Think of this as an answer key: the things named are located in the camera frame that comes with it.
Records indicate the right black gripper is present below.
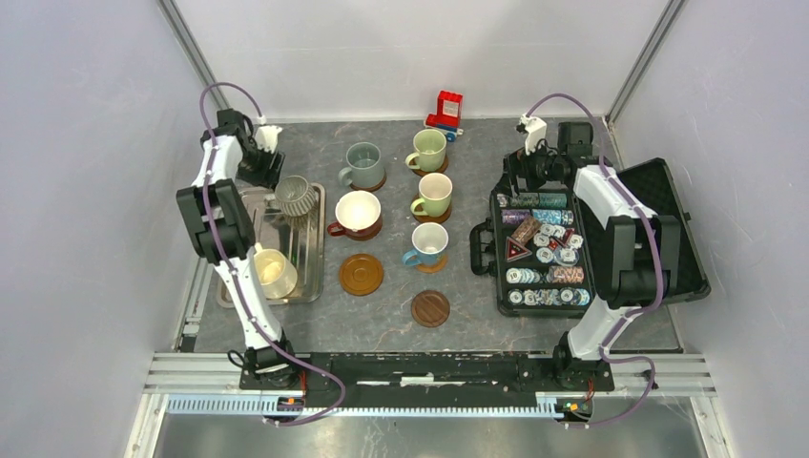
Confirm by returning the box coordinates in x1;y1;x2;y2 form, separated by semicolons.
494;136;566;198

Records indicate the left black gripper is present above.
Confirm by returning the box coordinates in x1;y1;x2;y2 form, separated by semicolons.
236;142;285;194

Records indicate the grey ribbed mug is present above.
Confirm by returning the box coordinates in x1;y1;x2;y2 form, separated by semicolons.
274;176;317;218

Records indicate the metal tray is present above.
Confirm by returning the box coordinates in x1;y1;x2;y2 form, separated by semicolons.
239;182;326;305

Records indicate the light green mug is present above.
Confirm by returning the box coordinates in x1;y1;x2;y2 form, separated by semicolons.
410;173;453;218

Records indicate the grey-green mug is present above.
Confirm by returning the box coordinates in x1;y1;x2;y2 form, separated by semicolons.
338;142;385;190

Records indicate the white bowl mug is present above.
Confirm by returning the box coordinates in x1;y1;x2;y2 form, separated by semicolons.
326;191;383;237

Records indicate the blue white mug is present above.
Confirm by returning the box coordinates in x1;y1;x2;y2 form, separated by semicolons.
402;222;448;267

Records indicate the light wooden coaster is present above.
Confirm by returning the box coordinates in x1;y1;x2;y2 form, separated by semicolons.
416;254;448;274

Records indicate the dark wooden coaster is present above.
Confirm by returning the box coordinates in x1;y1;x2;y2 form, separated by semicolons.
411;290;450;328

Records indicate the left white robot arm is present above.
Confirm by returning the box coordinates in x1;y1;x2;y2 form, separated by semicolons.
176;109;300;389

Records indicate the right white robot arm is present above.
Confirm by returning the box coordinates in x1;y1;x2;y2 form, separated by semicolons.
513;114;681;389

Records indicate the black poker chip case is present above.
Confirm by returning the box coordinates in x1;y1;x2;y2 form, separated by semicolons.
469;154;711;319

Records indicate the red toy truck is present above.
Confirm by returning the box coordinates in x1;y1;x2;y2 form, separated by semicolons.
424;91;464;142

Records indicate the cream ribbed mug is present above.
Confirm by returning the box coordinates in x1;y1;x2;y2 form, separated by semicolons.
254;249;298;300

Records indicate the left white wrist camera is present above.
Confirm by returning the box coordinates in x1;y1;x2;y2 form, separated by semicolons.
253;115;283;154

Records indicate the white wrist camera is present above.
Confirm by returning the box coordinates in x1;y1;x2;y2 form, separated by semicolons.
516;114;548;156
253;115;283;154

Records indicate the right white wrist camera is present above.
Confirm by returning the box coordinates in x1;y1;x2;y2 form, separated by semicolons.
516;114;548;156

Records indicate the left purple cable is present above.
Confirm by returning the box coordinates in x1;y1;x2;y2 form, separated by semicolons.
199;82;347;427

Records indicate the purple cable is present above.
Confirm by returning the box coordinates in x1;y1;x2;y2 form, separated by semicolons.
199;82;347;427
523;93;668;431

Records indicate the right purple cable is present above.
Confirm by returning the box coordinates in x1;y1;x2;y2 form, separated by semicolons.
523;93;668;431

